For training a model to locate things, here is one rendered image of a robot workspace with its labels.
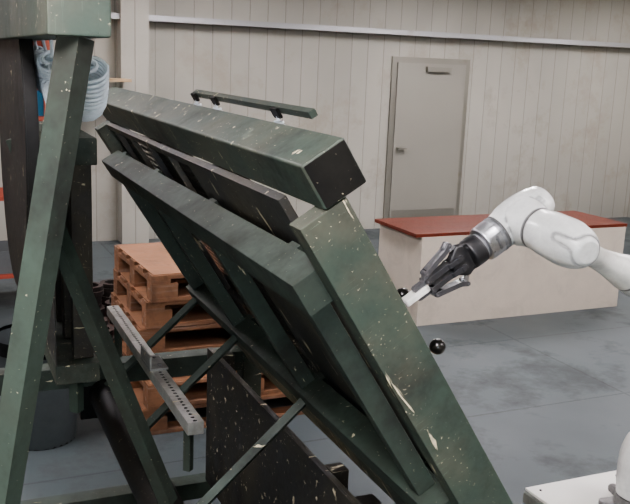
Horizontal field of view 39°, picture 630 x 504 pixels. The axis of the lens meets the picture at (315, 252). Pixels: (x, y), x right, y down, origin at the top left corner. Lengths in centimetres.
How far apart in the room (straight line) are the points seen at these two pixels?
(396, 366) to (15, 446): 73
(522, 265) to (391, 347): 595
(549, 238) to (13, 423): 118
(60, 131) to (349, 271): 58
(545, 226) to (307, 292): 62
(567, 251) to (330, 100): 894
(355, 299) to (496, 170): 1055
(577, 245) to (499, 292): 560
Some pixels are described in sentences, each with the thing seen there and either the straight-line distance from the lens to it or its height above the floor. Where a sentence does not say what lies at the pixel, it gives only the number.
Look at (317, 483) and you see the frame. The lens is 287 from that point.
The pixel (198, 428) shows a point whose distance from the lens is 268.
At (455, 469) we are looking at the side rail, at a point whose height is 124.
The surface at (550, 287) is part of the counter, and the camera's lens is 792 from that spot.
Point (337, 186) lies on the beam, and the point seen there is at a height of 185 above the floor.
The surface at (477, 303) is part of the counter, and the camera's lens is 749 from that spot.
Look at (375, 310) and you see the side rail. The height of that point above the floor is 161.
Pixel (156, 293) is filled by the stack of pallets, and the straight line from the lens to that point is 480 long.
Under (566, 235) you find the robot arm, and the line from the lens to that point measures 201.
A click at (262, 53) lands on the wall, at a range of 1047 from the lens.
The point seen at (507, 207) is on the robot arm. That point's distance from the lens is 214.
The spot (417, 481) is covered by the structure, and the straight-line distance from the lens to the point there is 208.
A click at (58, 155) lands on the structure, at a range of 149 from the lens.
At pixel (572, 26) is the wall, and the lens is 1277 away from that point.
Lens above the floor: 208
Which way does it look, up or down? 12 degrees down
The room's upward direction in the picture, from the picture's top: 2 degrees clockwise
